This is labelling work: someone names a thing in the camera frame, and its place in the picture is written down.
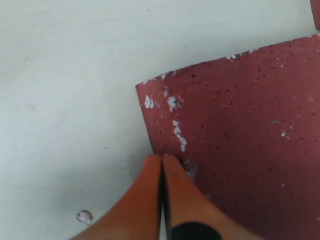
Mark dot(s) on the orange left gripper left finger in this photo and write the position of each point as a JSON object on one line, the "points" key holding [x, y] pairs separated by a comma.
{"points": [[137, 215]]}

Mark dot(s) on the red brick back row left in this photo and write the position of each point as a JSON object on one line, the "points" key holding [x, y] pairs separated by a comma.
{"points": [[315, 8]]}

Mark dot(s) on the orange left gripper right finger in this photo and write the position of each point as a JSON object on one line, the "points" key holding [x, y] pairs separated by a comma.
{"points": [[189, 215]]}

